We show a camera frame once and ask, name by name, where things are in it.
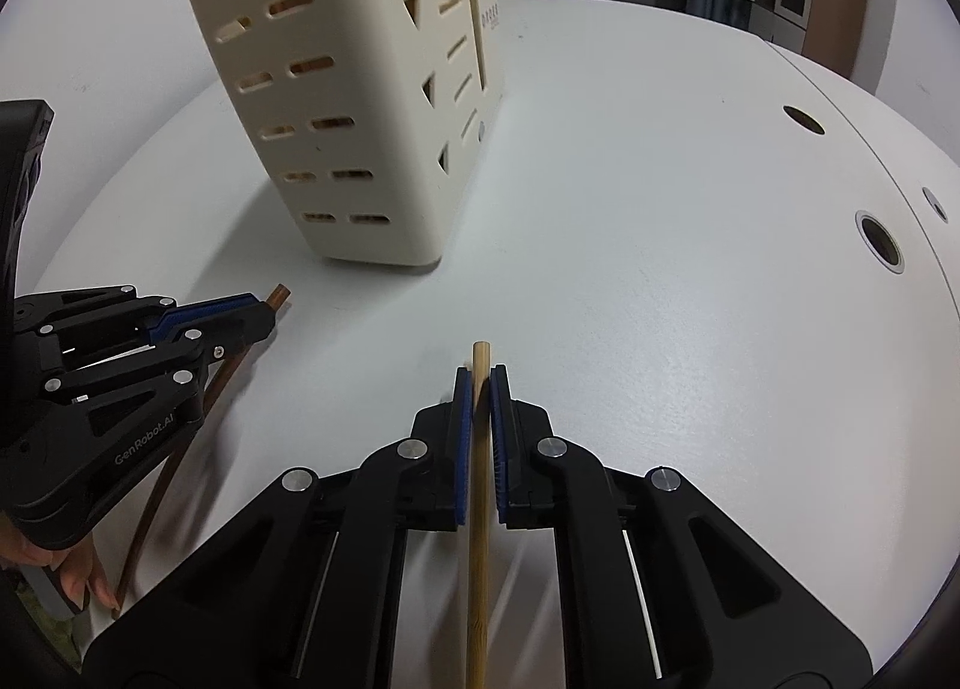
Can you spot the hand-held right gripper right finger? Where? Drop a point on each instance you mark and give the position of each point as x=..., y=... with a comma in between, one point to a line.
x=501, y=449

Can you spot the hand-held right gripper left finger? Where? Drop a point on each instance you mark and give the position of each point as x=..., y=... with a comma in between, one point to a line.
x=461, y=449

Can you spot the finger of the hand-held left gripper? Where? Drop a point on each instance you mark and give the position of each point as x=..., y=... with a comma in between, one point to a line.
x=187, y=359
x=210, y=312

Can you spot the dark wooden chopstick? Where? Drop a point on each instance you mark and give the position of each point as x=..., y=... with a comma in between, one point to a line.
x=142, y=539
x=277, y=295

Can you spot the light bamboo chopstick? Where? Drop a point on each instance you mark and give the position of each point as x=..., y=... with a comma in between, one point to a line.
x=480, y=359

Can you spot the cream slotted utensil holder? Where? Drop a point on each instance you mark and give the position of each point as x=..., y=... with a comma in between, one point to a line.
x=352, y=96

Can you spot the person's left hand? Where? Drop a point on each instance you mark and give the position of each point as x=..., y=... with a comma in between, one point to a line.
x=82, y=576

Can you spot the ringed open table grommet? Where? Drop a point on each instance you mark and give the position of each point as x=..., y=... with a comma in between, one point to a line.
x=881, y=243

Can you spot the capped grey table grommet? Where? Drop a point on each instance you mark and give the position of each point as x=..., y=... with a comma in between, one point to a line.
x=935, y=203

